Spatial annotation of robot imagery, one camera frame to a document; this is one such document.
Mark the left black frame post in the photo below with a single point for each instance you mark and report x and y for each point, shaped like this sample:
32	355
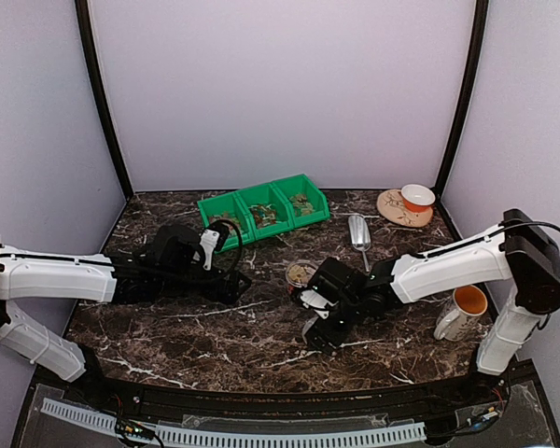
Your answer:
90	53

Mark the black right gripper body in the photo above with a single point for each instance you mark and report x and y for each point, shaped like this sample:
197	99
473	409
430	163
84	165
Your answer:
351	314

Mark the white mug orange inside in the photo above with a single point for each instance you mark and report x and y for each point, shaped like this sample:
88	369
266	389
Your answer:
460	314

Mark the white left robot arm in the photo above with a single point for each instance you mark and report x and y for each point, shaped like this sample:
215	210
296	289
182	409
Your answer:
25	274

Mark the black frame post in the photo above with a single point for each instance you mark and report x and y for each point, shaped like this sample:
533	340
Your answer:
464	97
90	53

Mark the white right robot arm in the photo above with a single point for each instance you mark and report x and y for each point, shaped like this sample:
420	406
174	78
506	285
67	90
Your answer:
518	249

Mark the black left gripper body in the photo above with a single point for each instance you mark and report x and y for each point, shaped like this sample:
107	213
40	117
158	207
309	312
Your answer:
176	283

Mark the green bin with star candies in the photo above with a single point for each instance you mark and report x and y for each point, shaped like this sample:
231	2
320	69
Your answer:
231	207

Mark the green bin with lollipops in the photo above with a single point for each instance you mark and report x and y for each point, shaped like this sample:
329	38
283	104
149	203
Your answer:
267	210

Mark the green bin with popsicle candies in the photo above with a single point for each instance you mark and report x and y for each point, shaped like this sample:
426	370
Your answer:
306	201

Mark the orange and white bowl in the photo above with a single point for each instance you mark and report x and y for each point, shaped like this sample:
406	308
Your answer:
417	198

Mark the clear plastic cup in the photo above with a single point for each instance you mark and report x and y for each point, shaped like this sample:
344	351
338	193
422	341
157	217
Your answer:
298	274

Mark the metal scoop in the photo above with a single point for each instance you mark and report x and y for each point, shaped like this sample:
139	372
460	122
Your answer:
360	237

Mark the right black frame post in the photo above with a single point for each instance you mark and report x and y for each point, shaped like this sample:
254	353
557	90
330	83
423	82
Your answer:
464	97

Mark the clear round plastic lid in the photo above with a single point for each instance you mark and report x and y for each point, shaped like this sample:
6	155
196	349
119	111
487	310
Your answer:
306	327

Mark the grey slotted cable duct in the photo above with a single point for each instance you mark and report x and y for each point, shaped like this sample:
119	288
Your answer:
169	436

